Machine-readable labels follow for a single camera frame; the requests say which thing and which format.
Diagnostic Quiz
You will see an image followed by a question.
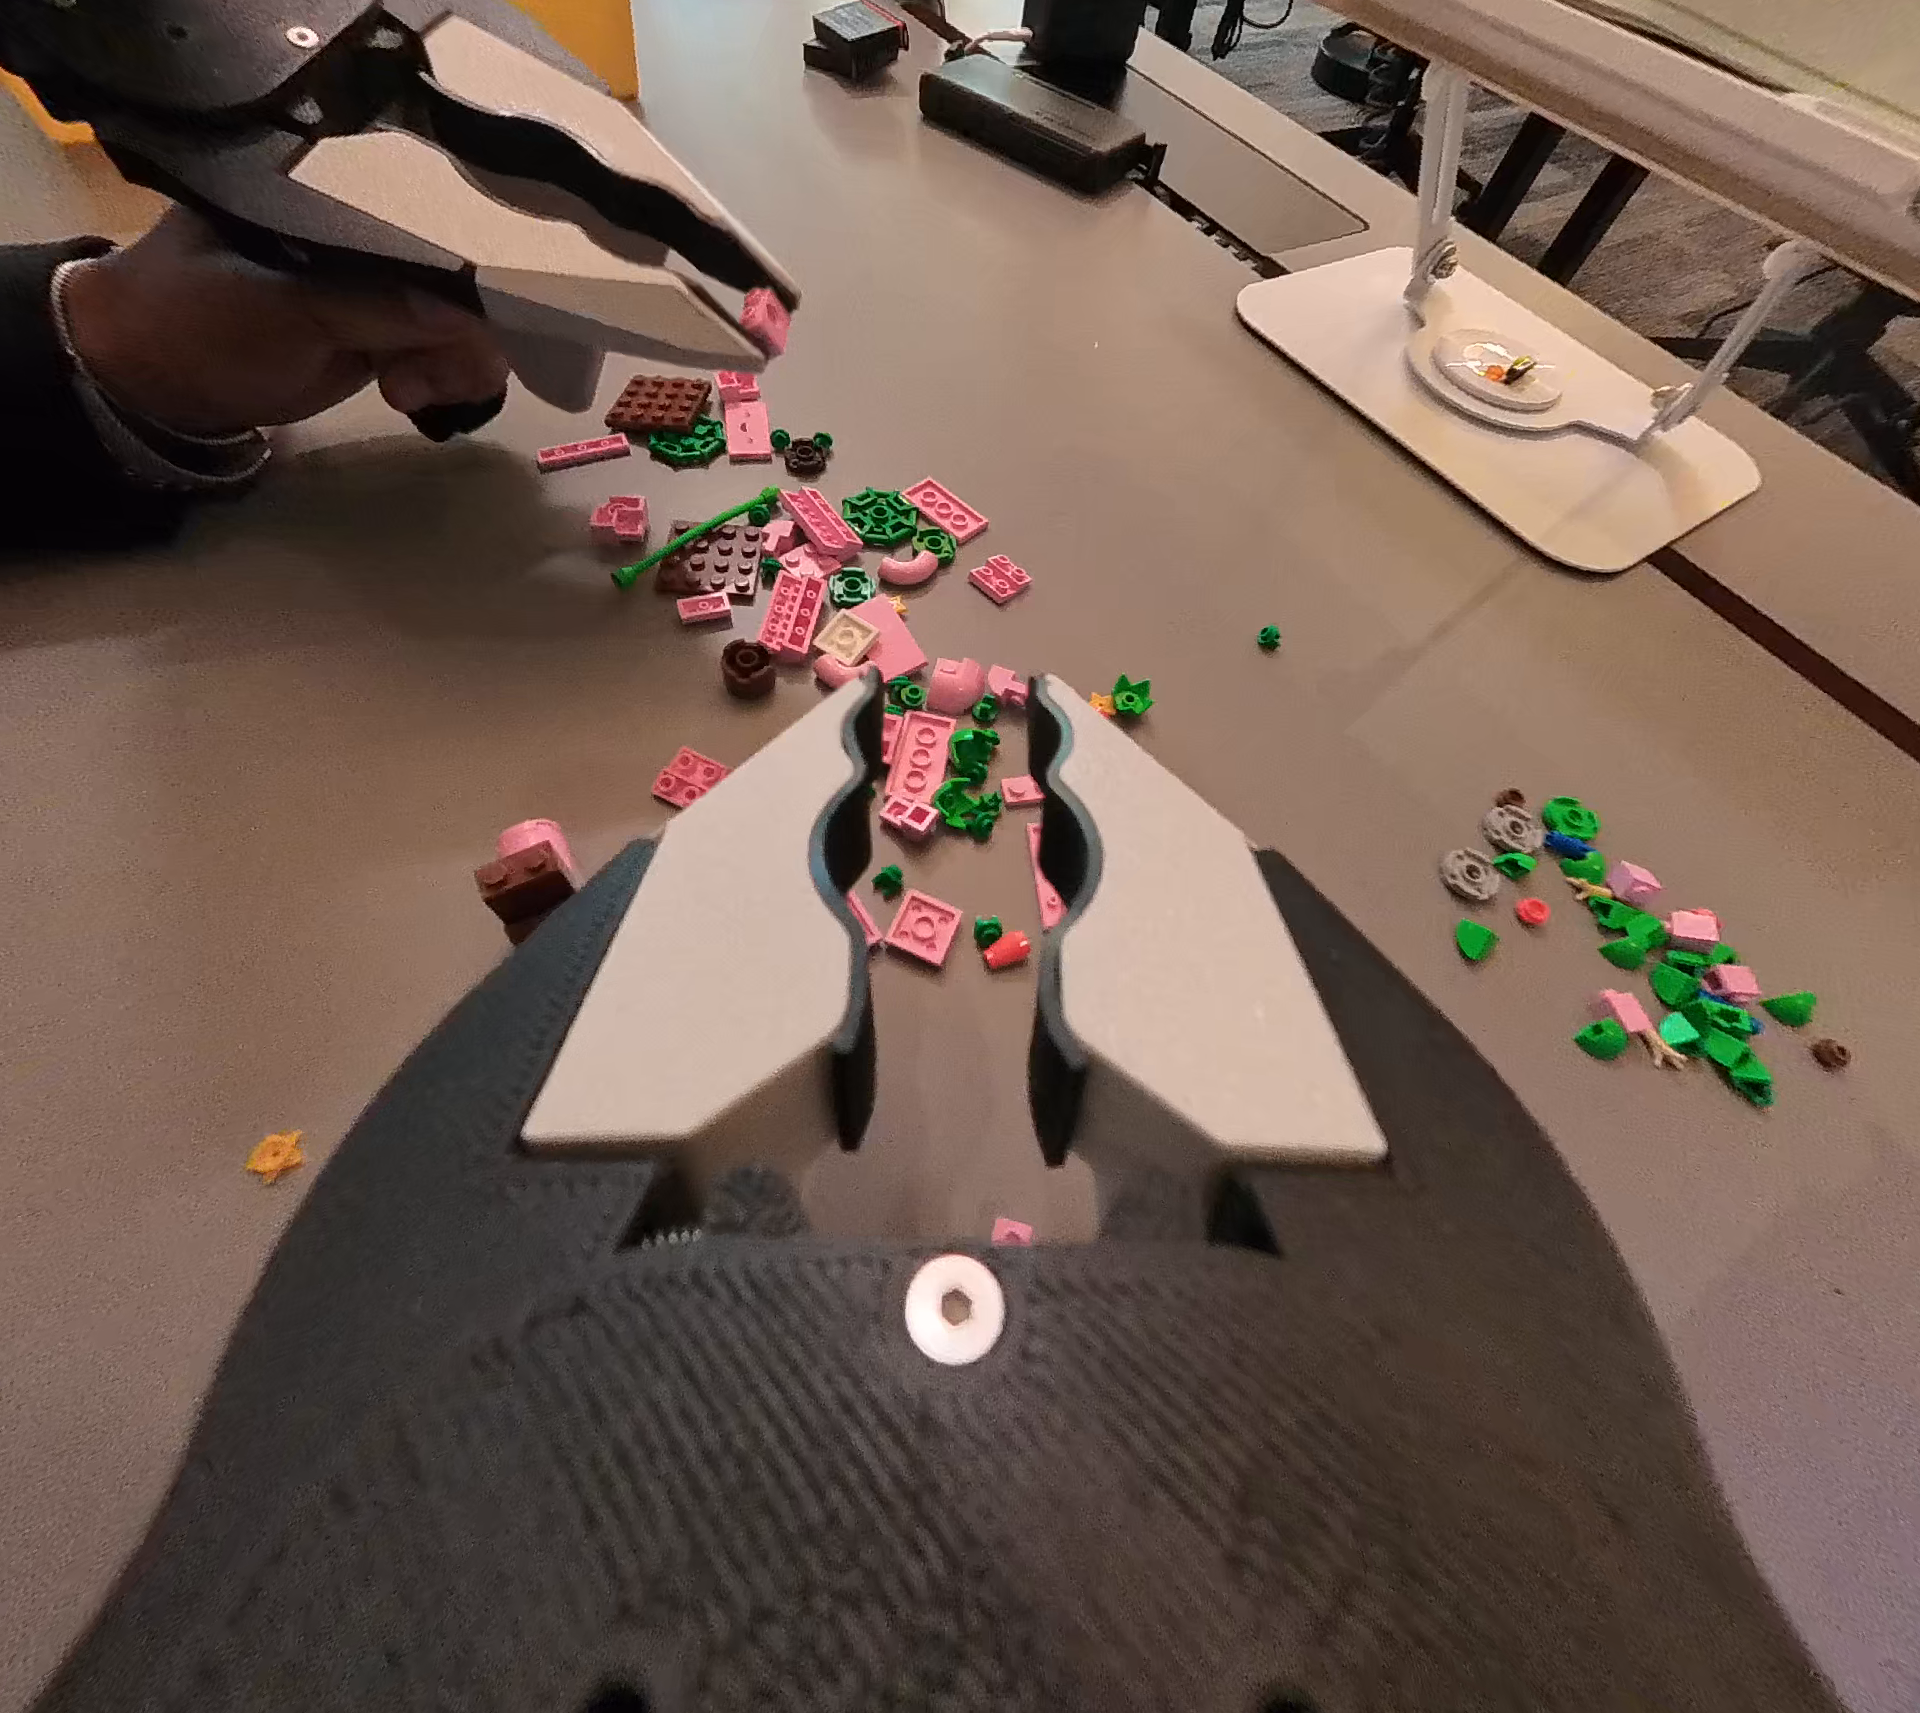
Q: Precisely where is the pile of green toy pieces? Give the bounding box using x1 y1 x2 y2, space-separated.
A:
1435 786 1853 1107

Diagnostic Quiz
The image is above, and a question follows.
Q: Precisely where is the person's left forearm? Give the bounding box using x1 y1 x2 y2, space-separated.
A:
0 234 280 552

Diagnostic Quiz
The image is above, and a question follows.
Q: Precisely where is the small black battery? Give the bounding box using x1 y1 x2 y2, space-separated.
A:
801 0 912 84

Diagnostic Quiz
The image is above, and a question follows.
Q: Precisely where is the brown square toy plate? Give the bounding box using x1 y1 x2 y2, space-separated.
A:
653 523 782 596
603 372 714 437

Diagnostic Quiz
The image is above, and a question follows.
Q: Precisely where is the pink brown brick assembly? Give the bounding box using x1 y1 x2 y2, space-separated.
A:
474 818 587 946

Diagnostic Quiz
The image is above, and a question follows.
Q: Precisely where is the pile of pink toy bricks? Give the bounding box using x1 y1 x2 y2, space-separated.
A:
536 370 1158 981

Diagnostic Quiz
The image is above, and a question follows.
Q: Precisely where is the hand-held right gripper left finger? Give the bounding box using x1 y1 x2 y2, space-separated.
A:
515 667 888 1170

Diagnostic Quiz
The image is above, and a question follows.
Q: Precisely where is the person's left hand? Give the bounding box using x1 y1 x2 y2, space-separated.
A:
51 204 512 442

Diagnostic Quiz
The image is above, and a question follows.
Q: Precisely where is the green toy rod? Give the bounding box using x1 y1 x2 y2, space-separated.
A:
609 485 783 590

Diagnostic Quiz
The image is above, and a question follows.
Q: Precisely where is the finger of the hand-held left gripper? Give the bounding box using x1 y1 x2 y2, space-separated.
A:
394 15 803 315
283 123 770 416

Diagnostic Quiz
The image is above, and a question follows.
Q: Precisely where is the white book stand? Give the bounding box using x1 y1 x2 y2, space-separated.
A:
1233 0 1920 575

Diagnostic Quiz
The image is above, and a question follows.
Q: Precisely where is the silver wrist bracelet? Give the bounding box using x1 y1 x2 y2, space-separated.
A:
48 254 271 463

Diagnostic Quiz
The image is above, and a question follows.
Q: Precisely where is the black power adapter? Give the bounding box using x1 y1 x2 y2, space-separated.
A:
918 61 1153 197

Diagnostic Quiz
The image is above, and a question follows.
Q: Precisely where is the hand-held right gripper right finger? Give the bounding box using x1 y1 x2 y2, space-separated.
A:
1023 672 1390 1215

